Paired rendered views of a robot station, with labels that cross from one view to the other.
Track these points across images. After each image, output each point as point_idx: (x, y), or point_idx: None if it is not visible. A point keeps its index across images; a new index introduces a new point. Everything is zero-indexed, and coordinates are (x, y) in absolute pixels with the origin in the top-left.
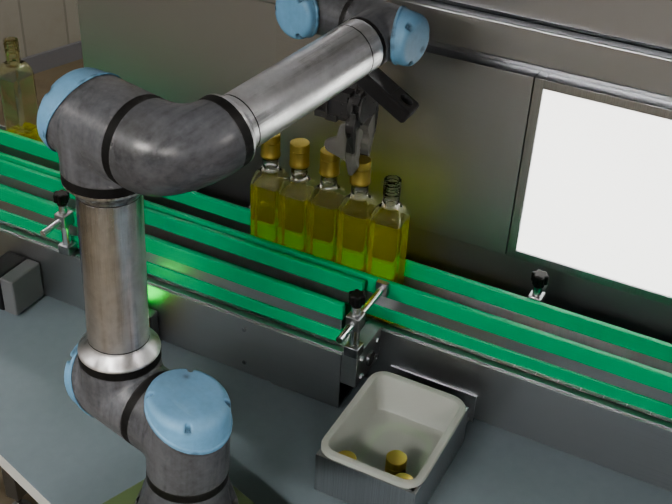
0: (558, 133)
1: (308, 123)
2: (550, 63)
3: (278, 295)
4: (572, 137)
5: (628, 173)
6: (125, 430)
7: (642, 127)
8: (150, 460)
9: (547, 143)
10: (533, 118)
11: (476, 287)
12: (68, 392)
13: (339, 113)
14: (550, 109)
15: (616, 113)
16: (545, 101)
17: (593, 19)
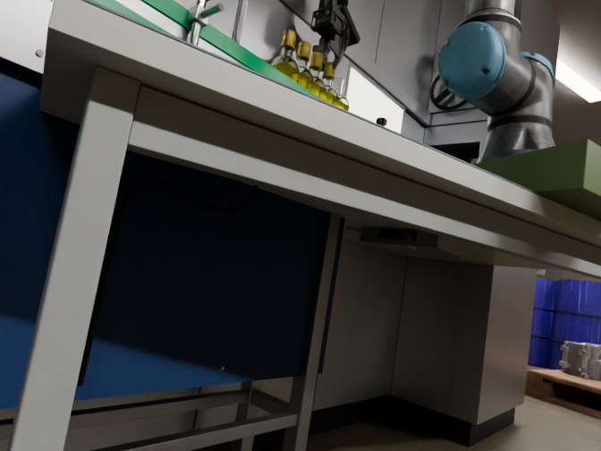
0: (353, 89)
1: (258, 55)
2: (351, 56)
3: None
4: (357, 92)
5: (369, 113)
6: (534, 76)
7: (373, 92)
8: (545, 98)
9: (350, 94)
10: (348, 80)
11: None
12: (498, 50)
13: (338, 27)
14: (351, 77)
15: (368, 84)
16: (351, 72)
17: (357, 45)
